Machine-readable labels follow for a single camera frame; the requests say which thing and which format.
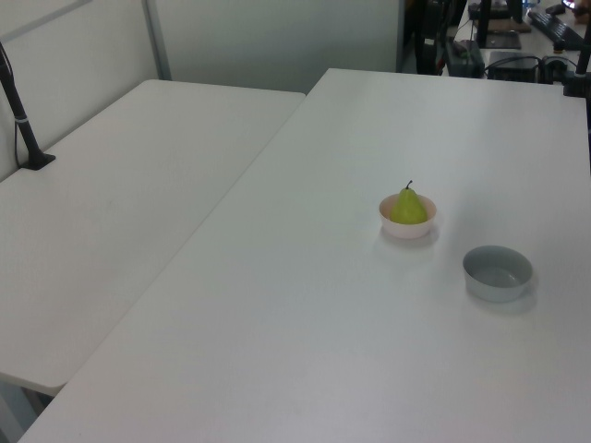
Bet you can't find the white adjacent table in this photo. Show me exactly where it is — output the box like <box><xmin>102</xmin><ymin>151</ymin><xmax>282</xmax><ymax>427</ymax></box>
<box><xmin>0</xmin><ymin>78</ymin><xmax>308</xmax><ymax>397</ymax></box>

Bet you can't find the aluminium partition post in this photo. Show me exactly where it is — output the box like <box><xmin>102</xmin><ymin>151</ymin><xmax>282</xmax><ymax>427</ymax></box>
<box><xmin>141</xmin><ymin>0</ymin><xmax>173</xmax><ymax>82</ymax></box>

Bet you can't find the black keyboard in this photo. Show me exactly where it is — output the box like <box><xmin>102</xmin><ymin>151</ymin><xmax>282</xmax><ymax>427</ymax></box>
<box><xmin>527</xmin><ymin>9</ymin><xmax>586</xmax><ymax>48</ymax></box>

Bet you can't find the black monitor stand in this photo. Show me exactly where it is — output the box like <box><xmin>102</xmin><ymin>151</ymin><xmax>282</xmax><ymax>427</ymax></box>
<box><xmin>478</xmin><ymin>0</ymin><xmax>524</xmax><ymax>51</ymax></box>

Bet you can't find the green pear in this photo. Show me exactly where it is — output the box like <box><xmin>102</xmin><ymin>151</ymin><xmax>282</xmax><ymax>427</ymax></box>
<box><xmin>390</xmin><ymin>179</ymin><xmax>428</xmax><ymax>226</ymax></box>

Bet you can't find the pink bowl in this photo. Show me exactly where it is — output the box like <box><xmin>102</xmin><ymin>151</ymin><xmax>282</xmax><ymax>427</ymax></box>
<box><xmin>379</xmin><ymin>193</ymin><xmax>438</xmax><ymax>240</ymax></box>

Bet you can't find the black camera pole with base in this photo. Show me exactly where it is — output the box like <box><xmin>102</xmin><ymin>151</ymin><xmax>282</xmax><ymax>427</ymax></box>
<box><xmin>0</xmin><ymin>41</ymin><xmax>57</xmax><ymax>172</ymax></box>

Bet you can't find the black clamped camera pole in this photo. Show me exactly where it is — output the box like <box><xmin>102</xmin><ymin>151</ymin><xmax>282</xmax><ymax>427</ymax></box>
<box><xmin>561</xmin><ymin>25</ymin><xmax>591</xmax><ymax>99</ymax></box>

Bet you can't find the gray bowl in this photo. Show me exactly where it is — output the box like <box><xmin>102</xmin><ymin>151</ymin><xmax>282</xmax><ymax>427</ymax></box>
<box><xmin>462</xmin><ymin>245</ymin><xmax>534</xmax><ymax>304</ymax></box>

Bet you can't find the dark device with cables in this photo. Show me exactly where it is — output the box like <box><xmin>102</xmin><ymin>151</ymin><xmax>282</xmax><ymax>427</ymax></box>
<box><xmin>442</xmin><ymin>39</ymin><xmax>486</xmax><ymax>78</ymax></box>

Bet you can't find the black electronics box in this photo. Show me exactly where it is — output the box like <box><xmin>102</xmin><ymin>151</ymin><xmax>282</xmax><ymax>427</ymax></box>
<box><xmin>487</xmin><ymin>50</ymin><xmax>542</xmax><ymax>82</ymax></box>

